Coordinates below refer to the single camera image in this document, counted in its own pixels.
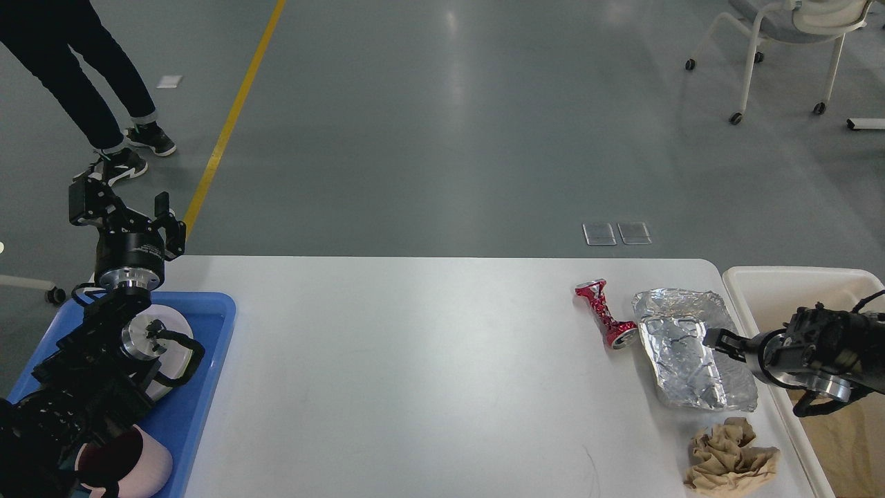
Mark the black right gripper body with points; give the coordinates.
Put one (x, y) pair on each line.
(761, 353)

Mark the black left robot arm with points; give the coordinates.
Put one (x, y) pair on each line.
(93, 389)

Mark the foil piece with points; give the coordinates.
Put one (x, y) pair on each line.
(673, 323)

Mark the person with black green sneakers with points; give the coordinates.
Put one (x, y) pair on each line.
(52, 39)

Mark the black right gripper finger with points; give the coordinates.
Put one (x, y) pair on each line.
(725, 341)
(737, 355)

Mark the pink plate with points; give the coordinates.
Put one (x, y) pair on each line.
(174, 361)

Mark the crushed red soda can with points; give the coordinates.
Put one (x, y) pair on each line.
(616, 334)

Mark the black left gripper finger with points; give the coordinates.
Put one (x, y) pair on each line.
(91, 202)
(165, 236)

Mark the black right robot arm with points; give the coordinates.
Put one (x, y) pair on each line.
(835, 357)

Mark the grey floor socket plate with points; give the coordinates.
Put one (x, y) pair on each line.
(634, 233)
(599, 234)

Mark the white plastic bin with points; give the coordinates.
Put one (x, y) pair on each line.
(766, 297)

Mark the brown paper bag in bin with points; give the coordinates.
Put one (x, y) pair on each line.
(849, 445)

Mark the white office chair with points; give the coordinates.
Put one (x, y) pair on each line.
(788, 22)

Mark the pink ribbed mug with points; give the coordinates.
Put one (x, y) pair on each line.
(132, 465)

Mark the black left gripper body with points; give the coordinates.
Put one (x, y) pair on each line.
(129, 258)

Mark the white furniture foot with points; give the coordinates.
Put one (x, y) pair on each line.
(866, 124)

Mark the brown paper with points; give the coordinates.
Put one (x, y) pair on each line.
(726, 463)

